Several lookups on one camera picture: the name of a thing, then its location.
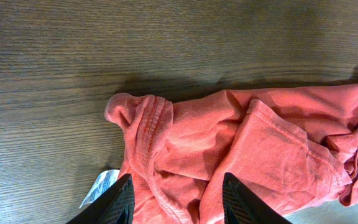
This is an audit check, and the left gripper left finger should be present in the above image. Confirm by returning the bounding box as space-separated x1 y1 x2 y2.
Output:
67 174 135 224

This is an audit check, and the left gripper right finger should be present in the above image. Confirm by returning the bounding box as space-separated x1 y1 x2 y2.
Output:
223 172 291 224

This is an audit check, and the red orange printed t-shirt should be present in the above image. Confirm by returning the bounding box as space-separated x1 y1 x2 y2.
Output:
79 75 358 224

